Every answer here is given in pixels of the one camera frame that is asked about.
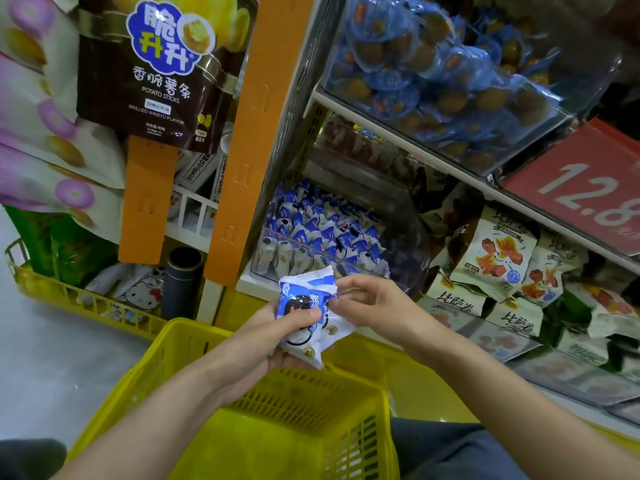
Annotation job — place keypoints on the person's right hand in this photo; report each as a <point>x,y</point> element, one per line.
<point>385,305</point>

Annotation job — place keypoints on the person's left hand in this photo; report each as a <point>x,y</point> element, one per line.
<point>255,350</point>

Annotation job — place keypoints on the blue white snack packet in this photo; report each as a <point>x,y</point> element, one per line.
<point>308,290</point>

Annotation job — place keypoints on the yellow plastic shopping basket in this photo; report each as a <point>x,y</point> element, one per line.
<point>240,445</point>

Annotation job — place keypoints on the pile of blue snack packets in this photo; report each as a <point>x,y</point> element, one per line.
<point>320,230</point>

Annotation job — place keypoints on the person's left forearm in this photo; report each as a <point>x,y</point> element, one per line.
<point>140,435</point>

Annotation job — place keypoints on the person's right forearm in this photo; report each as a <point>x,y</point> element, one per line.
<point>530,400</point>

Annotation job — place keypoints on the store shelf with yellow base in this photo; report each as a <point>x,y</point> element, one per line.
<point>430,390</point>

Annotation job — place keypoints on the yellow floor basket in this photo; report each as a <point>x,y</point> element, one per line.
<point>70,300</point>

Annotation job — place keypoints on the green snack bags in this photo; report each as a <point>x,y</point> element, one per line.
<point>55,245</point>

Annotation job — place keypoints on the clear plastic bin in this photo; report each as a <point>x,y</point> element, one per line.
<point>405,250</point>

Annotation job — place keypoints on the dark grey cylinder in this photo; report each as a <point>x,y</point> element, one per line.
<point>182,287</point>

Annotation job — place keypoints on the row of fruit print bags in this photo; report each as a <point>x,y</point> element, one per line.
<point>495,255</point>

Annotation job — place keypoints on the white cartoon print packet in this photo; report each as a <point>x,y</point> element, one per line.
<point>135,290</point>

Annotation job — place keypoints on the row of small brown packets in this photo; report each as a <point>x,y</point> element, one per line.
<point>365,150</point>

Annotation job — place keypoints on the orange hanging strip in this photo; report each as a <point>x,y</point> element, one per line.
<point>148,200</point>

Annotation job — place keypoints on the white card packet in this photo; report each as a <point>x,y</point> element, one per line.
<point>198,170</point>

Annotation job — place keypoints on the red price sign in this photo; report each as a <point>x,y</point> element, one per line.
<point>580,185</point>

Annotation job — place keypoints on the pile of blue jelly cups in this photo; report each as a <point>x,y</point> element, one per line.
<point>440,75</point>

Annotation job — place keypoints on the grey trousers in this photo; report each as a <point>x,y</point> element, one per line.
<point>30,460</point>

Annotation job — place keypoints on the black potato stick bag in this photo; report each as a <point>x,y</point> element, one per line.
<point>140,95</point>

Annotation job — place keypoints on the orange shelf post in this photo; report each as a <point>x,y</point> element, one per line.
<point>260,135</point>

